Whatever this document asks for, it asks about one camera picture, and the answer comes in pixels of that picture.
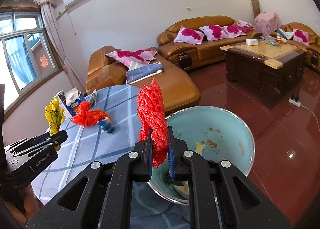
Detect pink cushion middle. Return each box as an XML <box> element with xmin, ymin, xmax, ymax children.
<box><xmin>200</xmin><ymin>25</ymin><xmax>228</xmax><ymax>41</ymax></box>

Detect crumpled trash in basin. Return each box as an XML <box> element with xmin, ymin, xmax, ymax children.
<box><xmin>163</xmin><ymin>172</ymin><xmax>189</xmax><ymax>200</ymax></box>

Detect blue white milk carton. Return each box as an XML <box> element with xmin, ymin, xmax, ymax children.
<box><xmin>65</xmin><ymin>88</ymin><xmax>85</xmax><ymax>116</ymax></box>

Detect blue plaid tablecloth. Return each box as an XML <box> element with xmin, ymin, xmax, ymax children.
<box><xmin>32</xmin><ymin>85</ymin><xmax>190</xmax><ymax>228</ymax></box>

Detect brown leather long sofa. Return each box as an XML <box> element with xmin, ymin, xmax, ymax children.
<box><xmin>157</xmin><ymin>16</ymin><xmax>262</xmax><ymax>70</ymax></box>

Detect pink cushion right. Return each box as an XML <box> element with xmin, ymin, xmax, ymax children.
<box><xmin>222</xmin><ymin>25</ymin><xmax>246</xmax><ymax>38</ymax></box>

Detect yellow plastic wrapper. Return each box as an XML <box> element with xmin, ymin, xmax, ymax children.
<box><xmin>44</xmin><ymin>96</ymin><xmax>65</xmax><ymax>135</ymax></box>

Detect pink cushion on chaise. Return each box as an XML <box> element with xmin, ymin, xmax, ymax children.
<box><xmin>106</xmin><ymin>50</ymin><xmax>157</xmax><ymax>68</ymax></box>

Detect pink covered side object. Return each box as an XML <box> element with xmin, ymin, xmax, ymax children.
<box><xmin>253</xmin><ymin>12</ymin><xmax>281</xmax><ymax>36</ymax></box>

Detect folded pink blanket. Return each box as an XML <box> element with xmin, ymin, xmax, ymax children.
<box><xmin>234</xmin><ymin>20</ymin><xmax>253</xmax><ymax>33</ymax></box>

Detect white power strip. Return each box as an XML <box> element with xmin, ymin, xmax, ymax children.
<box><xmin>289</xmin><ymin>95</ymin><xmax>301</xmax><ymax>108</ymax></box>

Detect folded blue plaid cloth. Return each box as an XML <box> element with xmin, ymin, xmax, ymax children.
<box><xmin>126</xmin><ymin>62</ymin><xmax>164</xmax><ymax>84</ymax></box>

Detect rolled brown mat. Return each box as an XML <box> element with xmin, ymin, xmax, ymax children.
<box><xmin>251</xmin><ymin>0</ymin><xmax>261</xmax><ymax>18</ymax></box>

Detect red plastic bag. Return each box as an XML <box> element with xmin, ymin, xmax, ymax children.
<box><xmin>71</xmin><ymin>101</ymin><xmax>107</xmax><ymax>127</ymax></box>

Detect dark wooden coffee table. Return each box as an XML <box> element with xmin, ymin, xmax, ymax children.
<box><xmin>220</xmin><ymin>41</ymin><xmax>305</xmax><ymax>109</ymax></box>

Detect pink curtain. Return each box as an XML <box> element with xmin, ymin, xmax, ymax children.
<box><xmin>9</xmin><ymin>0</ymin><xmax>86</xmax><ymax>92</ymax></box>

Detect small foil sachet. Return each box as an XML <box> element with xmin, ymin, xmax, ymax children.
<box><xmin>89</xmin><ymin>89</ymin><xmax>98</xmax><ymax>107</ymax></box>

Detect brown leather armchair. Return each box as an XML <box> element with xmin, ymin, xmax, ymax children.
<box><xmin>270</xmin><ymin>22</ymin><xmax>319</xmax><ymax>74</ymax></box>

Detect pink cushion left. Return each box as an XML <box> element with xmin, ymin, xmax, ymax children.
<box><xmin>173</xmin><ymin>26</ymin><xmax>204</xmax><ymax>45</ymax></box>

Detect red mesh net bag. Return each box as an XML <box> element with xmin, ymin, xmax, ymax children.
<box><xmin>137</xmin><ymin>79</ymin><xmax>169</xmax><ymax>167</ymax></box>

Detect teal enamel basin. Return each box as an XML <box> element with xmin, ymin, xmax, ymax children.
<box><xmin>148</xmin><ymin>106</ymin><xmax>255</xmax><ymax>205</ymax></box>

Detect white cardboard box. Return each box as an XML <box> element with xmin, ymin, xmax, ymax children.
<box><xmin>54</xmin><ymin>90</ymin><xmax>72</xmax><ymax>118</ymax></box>

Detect white tissue box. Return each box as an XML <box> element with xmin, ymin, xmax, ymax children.
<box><xmin>246</xmin><ymin>38</ymin><xmax>258</xmax><ymax>46</ymax></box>

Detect window with white frame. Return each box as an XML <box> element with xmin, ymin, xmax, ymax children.
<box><xmin>1</xmin><ymin>12</ymin><xmax>60</xmax><ymax>111</ymax></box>

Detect clutter on coffee table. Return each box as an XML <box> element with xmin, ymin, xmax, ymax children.
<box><xmin>260</xmin><ymin>35</ymin><xmax>287</xmax><ymax>46</ymax></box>

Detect pink cushion on armchair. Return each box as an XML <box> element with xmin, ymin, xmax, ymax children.
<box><xmin>293</xmin><ymin>29</ymin><xmax>309</xmax><ymax>46</ymax></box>

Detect brown leather chaise sofa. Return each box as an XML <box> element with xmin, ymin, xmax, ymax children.
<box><xmin>86</xmin><ymin>46</ymin><xmax>200</xmax><ymax>115</ymax></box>

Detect white power cable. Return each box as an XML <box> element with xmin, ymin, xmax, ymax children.
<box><xmin>299</xmin><ymin>104</ymin><xmax>320</xmax><ymax>134</ymax></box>

